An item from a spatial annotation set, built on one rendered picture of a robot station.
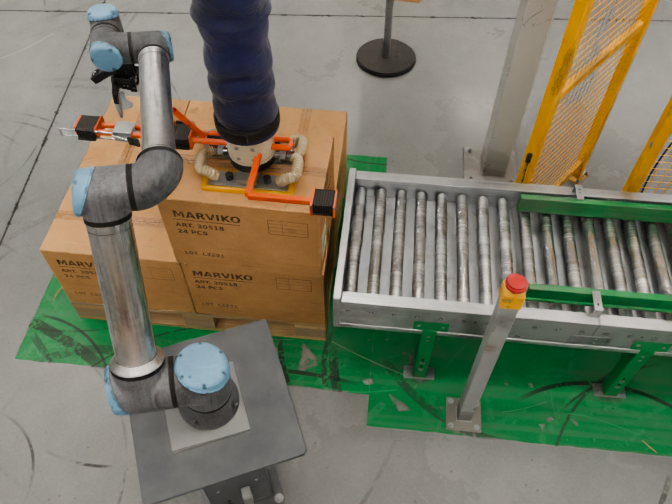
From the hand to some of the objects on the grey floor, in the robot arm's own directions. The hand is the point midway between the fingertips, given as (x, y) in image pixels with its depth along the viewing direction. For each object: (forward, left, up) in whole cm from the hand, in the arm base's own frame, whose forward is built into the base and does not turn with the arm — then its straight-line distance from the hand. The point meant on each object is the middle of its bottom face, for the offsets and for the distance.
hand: (126, 103), depth 221 cm
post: (-119, -96, -108) cm, 187 cm away
